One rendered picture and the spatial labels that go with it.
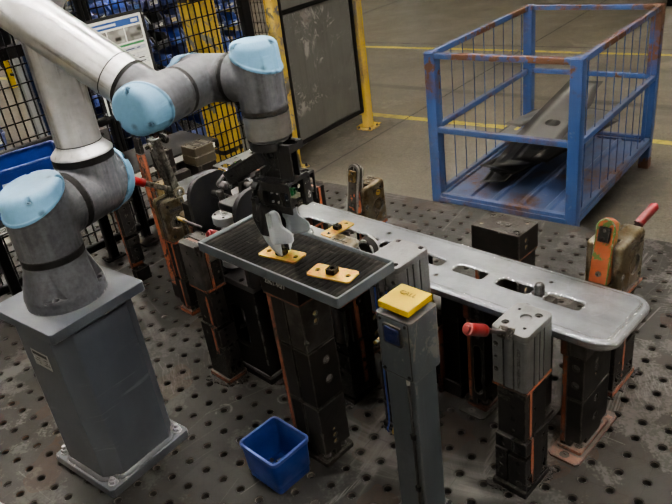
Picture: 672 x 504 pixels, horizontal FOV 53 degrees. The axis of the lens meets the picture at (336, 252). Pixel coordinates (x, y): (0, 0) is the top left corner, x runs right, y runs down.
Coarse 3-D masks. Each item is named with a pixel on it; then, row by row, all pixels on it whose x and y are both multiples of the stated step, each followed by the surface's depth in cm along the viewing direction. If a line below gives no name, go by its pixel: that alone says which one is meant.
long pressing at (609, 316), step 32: (384, 224) 162; (448, 256) 145; (480, 256) 143; (448, 288) 133; (480, 288) 132; (576, 288) 128; (608, 288) 127; (576, 320) 119; (608, 320) 118; (640, 320) 118
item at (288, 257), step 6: (264, 252) 121; (270, 252) 121; (288, 252) 120; (294, 252) 120; (300, 252) 120; (270, 258) 119; (276, 258) 119; (282, 258) 118; (288, 258) 118; (294, 258) 118; (300, 258) 118
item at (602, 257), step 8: (600, 224) 128; (608, 224) 127; (616, 224) 127; (600, 232) 128; (608, 232) 127; (616, 232) 127; (600, 240) 128; (608, 240) 127; (616, 240) 128; (600, 248) 129; (608, 248) 128; (592, 256) 131; (600, 256) 130; (608, 256) 129; (592, 264) 131; (600, 264) 130; (608, 264) 129; (592, 272) 132; (600, 272) 131; (608, 272) 130; (592, 280) 132; (600, 280) 131; (608, 280) 131
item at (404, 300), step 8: (400, 288) 105; (408, 288) 105; (416, 288) 105; (384, 296) 104; (392, 296) 104; (400, 296) 103; (408, 296) 103; (416, 296) 103; (424, 296) 103; (384, 304) 103; (392, 304) 102; (400, 304) 102; (408, 304) 101; (416, 304) 101; (424, 304) 102; (400, 312) 101; (408, 312) 100
